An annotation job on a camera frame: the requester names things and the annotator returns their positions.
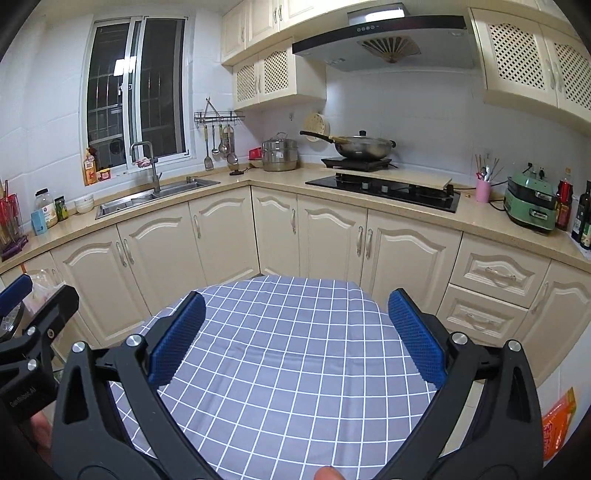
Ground lower kitchen cabinets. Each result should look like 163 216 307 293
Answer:
1 187 590 381

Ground kitchen cabinets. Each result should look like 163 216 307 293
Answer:
1 187 590 381
221 1 590 132

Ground steel kitchen sink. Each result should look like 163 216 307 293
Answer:
95 177 218 219

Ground upper kitchen cabinets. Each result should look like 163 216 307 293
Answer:
221 1 590 132

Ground person's left hand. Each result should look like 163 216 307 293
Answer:
18 411 53 466

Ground person's right hand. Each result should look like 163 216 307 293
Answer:
314 466 346 480

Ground hanging plastic bag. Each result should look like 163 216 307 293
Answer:
23 269 63 316

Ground red knife holder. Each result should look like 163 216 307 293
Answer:
0 181 28 261

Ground orange food bag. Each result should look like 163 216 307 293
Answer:
542 387 577 462

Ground blue carton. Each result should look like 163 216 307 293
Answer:
31 210 48 236

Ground green jar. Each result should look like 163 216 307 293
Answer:
54 196 69 222

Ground white bowls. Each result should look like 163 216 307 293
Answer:
74 194 94 214

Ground orange dish soap bottle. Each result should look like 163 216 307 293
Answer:
83 147 97 186

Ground grey checked tablecloth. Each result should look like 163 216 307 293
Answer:
108 274 440 480

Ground steel faucet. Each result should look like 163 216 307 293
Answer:
129 141 161 193

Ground dark oil bottle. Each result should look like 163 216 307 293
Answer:
571 180 591 245

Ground black gas hob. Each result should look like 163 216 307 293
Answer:
307 173 461 213

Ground green electric cooker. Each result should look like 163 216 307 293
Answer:
504 169 556 234

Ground steel spatula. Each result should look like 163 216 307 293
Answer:
204 125 214 171

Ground pink utensil cup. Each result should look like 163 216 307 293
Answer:
475 179 491 203

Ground red sauce bottle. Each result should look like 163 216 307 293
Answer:
556 167 573 231

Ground window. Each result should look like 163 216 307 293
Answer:
85 16 188 170

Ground red box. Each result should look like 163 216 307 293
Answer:
249 147 263 161

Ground black induction cooker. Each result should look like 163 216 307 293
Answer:
322 157 397 172

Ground steel stock pot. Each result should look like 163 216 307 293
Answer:
262 132 298 172

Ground round woven trivet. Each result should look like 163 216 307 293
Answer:
303 112 329 135

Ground range hood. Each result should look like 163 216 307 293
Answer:
291 4 475 72

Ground utensil wall rack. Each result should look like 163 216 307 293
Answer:
193 97 245 128

